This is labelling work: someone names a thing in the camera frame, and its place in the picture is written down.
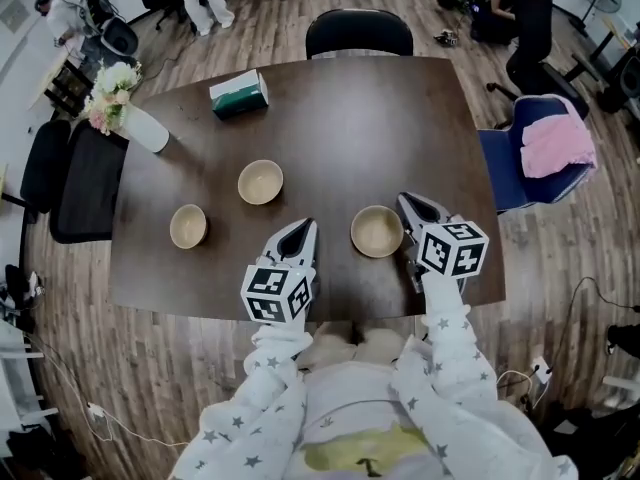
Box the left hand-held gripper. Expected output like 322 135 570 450
240 218 322 326

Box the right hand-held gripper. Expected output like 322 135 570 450
396 191 491 295

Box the beige bowl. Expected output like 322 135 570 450
169 203 208 250
237 159 285 206
349 204 405 259

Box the person's right forearm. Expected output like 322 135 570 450
389 270 576 480

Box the person's left forearm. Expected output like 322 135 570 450
169 317 316 480

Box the blue chair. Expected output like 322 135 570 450
477 93 596 215

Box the person's left shoe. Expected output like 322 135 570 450
302 328 359 367

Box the person's shoe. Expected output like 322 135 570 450
357 328 409 364
302 328 359 367

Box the person's right shoe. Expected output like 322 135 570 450
357 328 409 364

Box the pink cloth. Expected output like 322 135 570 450
519 112 599 179

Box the green and white tissue box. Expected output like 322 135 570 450
208 68 270 121

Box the person's torso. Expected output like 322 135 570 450
279 360 501 480

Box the white vase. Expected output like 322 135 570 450
122 105 171 155

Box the white power strip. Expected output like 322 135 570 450
530 355 555 387

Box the black round-back chair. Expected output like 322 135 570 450
305 8 415 61

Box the black mesh office chair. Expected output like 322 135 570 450
49 120 130 245

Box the black high-back office chair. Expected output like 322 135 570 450
487 0 591 119

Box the pastel flower bouquet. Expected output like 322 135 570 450
82 60 144 137

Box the black padded office chair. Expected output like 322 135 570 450
19 119 73 215

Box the yellow-top side table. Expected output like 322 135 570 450
0 161 39 224

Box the white rack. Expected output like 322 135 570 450
0 317 61 429

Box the light wooden desk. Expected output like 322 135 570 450
27 42 96 119

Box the black cable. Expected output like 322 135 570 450
552 276 640 374

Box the long white cable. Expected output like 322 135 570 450
29 335 191 449

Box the grey wall paper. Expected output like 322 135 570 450
0 0 31 34

